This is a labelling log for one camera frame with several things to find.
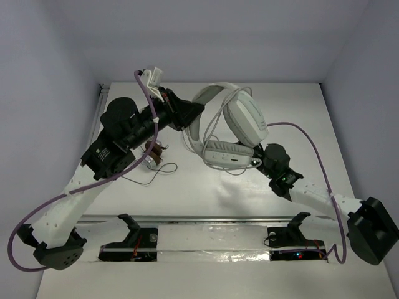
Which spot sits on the aluminium rail left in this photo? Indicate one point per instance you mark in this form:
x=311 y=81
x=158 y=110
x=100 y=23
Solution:
x=102 y=99

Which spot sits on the aluminium rail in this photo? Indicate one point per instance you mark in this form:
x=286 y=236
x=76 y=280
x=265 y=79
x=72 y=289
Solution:
x=102 y=99
x=91 y=219

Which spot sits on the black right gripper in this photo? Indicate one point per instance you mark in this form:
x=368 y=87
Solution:
x=258 y=145

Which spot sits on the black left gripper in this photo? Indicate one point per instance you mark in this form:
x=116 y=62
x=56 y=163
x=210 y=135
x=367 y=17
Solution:
x=174 y=109

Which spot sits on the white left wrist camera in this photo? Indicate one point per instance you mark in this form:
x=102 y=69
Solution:
x=151 y=78

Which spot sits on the brown over-ear headphones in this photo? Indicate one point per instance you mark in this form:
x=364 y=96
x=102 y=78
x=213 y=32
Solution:
x=153 y=159

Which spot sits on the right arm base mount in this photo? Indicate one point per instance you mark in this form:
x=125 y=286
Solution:
x=287 y=243

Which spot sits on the aluminium rail front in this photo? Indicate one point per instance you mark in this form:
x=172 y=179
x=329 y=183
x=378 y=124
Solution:
x=91 y=219

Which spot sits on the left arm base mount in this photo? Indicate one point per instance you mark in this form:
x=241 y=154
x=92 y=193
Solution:
x=139 y=244

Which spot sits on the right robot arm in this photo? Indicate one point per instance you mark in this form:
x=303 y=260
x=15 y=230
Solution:
x=365 y=226

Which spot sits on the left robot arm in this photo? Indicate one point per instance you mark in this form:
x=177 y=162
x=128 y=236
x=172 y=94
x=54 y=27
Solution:
x=127 y=137

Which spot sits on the white over-ear headphones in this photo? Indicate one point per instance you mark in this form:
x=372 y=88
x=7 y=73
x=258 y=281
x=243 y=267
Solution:
x=243 y=117

